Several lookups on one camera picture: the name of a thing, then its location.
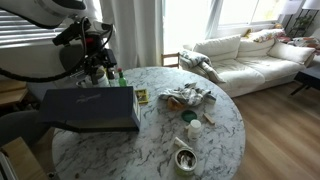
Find green tin can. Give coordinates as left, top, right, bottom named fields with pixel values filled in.
left=174, top=148, right=197, bottom=176

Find floral cushion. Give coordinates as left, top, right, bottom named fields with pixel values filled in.
left=248, top=29, right=285, bottom=43

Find white curtain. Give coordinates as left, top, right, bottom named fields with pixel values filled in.
left=100, top=0, right=163, bottom=69

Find yellow green small box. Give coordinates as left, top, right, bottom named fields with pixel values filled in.
left=135, top=89, right=149, bottom=104

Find green glass bottle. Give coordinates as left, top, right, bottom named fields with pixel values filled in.
left=118, top=68, right=127, bottom=87

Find white tube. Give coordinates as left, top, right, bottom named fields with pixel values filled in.
left=174, top=137, right=192, bottom=150

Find dark green round lid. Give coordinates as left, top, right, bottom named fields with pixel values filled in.
left=181, top=110, right=197, bottom=123

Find window blinds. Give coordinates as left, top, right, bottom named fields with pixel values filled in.
left=0, top=10, right=66, bottom=46

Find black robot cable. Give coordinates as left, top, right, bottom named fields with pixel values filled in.
left=0, top=16, right=114, bottom=84

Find dark coffee table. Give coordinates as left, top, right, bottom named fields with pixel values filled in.
left=291, top=65, right=320, bottom=96

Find dark grey office chair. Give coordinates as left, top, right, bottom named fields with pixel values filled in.
left=0, top=45, right=83, bottom=146

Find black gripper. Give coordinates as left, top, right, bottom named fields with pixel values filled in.
left=84, top=34, right=117, bottom=85

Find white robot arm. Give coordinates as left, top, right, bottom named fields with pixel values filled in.
left=0, top=0, right=117, bottom=85

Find grey striped blanket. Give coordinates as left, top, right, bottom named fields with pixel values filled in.
left=179, top=50, right=225, bottom=83

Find white sofa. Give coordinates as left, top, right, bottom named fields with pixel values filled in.
left=181, top=34, right=315, bottom=97

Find white plastic bottle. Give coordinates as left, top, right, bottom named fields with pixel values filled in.
left=186, top=119, right=202, bottom=141

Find wooden chair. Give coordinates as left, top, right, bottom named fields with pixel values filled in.
left=161, top=53, right=180, bottom=68

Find small wooden block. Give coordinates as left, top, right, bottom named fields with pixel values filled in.
left=203, top=113, right=215, bottom=125

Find orange object under cloth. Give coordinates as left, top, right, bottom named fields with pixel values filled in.
left=167, top=97, right=184, bottom=110

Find crumpled grey cloth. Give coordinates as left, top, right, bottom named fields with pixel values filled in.
left=159, top=83, right=216, bottom=106

